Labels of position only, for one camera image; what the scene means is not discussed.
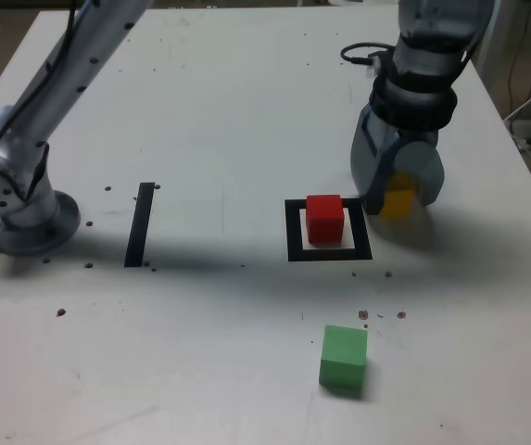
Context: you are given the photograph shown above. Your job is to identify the yellow cube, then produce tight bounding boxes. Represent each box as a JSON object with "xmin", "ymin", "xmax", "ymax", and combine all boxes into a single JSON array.
[{"xmin": 380, "ymin": 172, "xmax": 417, "ymax": 218}]

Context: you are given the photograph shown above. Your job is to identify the black tape square outline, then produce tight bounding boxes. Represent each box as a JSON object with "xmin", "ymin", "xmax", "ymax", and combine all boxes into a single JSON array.
[{"xmin": 284, "ymin": 197, "xmax": 373, "ymax": 263}]

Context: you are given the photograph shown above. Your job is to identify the green cube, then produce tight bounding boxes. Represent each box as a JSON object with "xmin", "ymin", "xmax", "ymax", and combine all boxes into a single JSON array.
[{"xmin": 319, "ymin": 324, "xmax": 369, "ymax": 389}]

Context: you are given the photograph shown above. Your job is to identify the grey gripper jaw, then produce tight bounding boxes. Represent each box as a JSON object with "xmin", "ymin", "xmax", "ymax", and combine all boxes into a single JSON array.
[
  {"xmin": 350, "ymin": 108, "xmax": 403, "ymax": 215},
  {"xmin": 392, "ymin": 141, "xmax": 446, "ymax": 208}
]

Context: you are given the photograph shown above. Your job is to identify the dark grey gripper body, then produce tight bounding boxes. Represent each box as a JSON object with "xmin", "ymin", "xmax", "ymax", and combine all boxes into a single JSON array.
[{"xmin": 398, "ymin": 129, "xmax": 440, "ymax": 148}]

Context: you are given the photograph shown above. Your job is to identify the black tape strip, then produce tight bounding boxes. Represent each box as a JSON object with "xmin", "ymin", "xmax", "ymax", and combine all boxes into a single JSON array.
[{"xmin": 123, "ymin": 182, "xmax": 157, "ymax": 269}]

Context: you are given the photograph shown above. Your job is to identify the small wrist camera box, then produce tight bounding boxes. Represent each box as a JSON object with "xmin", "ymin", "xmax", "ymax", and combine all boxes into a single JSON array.
[{"xmin": 366, "ymin": 51, "xmax": 386, "ymax": 80}]

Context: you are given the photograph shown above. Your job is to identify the red cube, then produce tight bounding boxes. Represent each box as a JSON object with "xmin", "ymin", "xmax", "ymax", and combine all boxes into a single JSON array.
[{"xmin": 305, "ymin": 194, "xmax": 345, "ymax": 246}]

